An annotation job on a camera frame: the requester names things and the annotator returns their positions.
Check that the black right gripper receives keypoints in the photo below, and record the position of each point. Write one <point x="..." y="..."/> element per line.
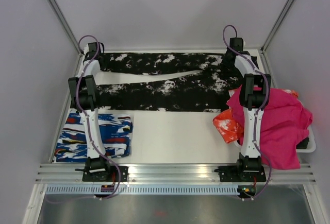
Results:
<point x="225" y="61"/>

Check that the black white splattered trousers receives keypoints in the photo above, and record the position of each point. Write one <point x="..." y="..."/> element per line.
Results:
<point x="204" y="87"/>

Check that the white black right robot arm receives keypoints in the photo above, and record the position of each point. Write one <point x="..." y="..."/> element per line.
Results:
<point x="253" y="97"/>

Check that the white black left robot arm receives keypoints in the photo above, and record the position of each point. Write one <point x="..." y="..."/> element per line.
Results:
<point x="86" y="100"/>

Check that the blue white patterned folded trousers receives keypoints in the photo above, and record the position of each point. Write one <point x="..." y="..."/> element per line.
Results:
<point x="115" y="129"/>

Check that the orange white garment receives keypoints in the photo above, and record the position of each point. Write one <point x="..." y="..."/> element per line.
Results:
<point x="229" y="129"/>

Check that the pink garment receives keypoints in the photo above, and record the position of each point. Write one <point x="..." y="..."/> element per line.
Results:
<point x="284" y="124"/>

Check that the white laundry basket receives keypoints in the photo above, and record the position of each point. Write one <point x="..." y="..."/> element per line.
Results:
<point x="308" y="146"/>

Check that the left aluminium frame post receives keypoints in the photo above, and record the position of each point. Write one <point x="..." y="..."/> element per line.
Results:
<point x="64" y="24"/>

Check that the aluminium frame post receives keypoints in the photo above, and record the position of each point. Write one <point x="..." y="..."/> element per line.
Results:
<point x="64" y="24"/>
<point x="275" y="28"/>

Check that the right aluminium frame post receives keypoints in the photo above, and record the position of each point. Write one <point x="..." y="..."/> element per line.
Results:
<point x="275" y="28"/>

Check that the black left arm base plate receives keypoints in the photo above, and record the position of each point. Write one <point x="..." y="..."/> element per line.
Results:
<point x="121" y="172"/>

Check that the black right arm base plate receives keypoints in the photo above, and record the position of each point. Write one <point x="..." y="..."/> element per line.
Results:
<point x="230" y="173"/>

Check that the aluminium mounting rail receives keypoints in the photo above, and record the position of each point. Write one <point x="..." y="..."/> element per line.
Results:
<point x="167" y="174"/>

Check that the white slotted cable duct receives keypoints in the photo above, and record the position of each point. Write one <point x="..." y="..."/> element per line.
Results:
<point x="143" y="189"/>

